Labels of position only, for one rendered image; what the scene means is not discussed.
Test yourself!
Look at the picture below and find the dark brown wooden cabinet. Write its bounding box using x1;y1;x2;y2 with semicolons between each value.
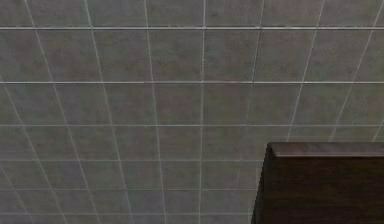
251;141;384;224

